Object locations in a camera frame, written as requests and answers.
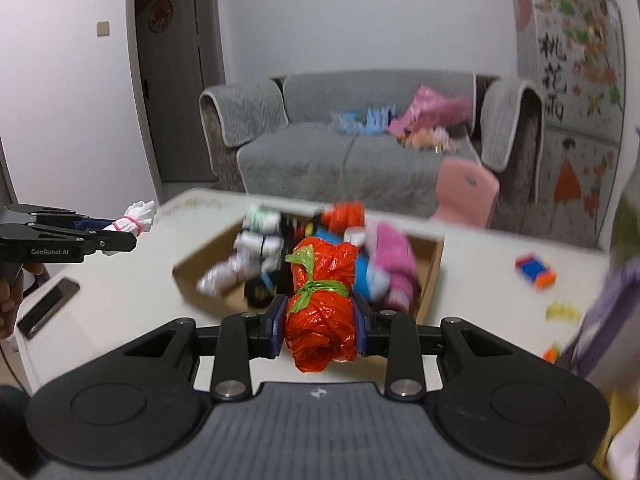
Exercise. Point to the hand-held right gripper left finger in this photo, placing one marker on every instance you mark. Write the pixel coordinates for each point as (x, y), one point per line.
(277, 325)

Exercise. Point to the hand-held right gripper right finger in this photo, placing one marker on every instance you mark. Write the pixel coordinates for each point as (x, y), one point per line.
(360, 325)

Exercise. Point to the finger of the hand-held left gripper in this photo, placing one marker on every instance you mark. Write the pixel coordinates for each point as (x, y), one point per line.
(117, 242)
(95, 223)

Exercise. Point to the white bundle pink band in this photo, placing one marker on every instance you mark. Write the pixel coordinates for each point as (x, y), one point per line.
(140, 217)

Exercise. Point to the orange bag bundle green tie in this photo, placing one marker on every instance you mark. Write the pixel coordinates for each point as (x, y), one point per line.
(320, 320)

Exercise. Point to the shallow cardboard box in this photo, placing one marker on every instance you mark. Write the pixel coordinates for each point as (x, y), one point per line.
(427, 280)

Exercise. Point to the black sock bundle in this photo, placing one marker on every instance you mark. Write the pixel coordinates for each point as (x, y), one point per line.
(297, 232)

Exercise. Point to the white desktop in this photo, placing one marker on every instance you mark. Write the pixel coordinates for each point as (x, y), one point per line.
(475, 270)

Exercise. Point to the person's left hand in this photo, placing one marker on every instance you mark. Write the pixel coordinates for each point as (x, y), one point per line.
(7, 310)

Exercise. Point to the black bundle blue band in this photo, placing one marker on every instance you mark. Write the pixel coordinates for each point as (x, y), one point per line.
(262, 287)

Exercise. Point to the black phone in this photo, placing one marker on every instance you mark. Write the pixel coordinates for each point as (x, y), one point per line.
(47, 307)

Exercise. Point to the clear plastic bag bundle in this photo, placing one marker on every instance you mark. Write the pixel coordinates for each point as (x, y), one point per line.
(220, 275)

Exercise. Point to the large white bundle black band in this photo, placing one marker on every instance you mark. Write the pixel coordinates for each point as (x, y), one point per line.
(260, 250)

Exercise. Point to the pink knit bundle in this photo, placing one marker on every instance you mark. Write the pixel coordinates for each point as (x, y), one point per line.
(395, 255)

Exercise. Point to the white cloth bundle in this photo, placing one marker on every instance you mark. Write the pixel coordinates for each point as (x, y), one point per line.
(357, 235)

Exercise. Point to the white bundle green fuzzy band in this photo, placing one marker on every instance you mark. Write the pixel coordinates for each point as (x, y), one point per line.
(262, 220)

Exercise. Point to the dark wooden door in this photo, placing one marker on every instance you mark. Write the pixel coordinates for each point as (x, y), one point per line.
(175, 110)

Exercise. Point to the grey sofa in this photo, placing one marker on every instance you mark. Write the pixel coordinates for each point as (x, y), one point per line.
(300, 160)

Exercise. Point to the pink plastic chair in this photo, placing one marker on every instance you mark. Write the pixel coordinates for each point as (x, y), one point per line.
(465, 190)

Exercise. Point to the person's dark clothing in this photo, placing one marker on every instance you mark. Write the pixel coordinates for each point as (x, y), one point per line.
(15, 430)

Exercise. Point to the orange blue striped toy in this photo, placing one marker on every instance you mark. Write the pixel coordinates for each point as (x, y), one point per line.
(536, 271)

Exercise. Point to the small orange toy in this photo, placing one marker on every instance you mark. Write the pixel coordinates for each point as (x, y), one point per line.
(551, 352)

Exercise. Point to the colourful toy pile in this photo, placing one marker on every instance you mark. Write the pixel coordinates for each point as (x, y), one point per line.
(422, 139)

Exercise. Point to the yellow toy piece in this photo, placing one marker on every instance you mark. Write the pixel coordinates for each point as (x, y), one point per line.
(562, 311)

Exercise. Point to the red round door ornament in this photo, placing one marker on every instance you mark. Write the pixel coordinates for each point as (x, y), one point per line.
(160, 14)

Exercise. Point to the pink plastic bag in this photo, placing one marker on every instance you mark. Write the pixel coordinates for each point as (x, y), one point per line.
(430, 110)

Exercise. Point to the purple gift bag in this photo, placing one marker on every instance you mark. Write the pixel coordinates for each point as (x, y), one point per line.
(610, 320)

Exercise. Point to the sticker covered refrigerator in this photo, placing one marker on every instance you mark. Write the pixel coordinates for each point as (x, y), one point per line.
(575, 135)

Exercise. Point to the glass bowl with green plant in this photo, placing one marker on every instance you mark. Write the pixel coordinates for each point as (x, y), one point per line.
(630, 225)

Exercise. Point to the beige light switch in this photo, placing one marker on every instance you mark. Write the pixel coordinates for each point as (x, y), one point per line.
(102, 29)

